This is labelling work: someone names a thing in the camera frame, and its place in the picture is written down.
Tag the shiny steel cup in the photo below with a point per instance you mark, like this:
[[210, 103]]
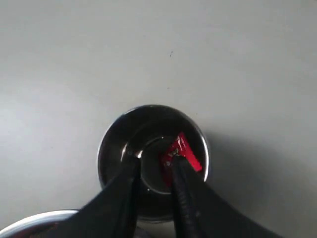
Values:
[[146, 132]]

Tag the round stainless steel bowl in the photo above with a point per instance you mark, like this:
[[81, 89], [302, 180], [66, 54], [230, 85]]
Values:
[[31, 225]]

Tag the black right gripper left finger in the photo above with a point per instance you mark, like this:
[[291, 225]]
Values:
[[113, 212]]

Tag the red packet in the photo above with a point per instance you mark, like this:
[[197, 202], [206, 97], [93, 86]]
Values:
[[179, 147]]

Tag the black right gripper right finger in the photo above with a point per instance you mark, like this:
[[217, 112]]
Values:
[[198, 212]]

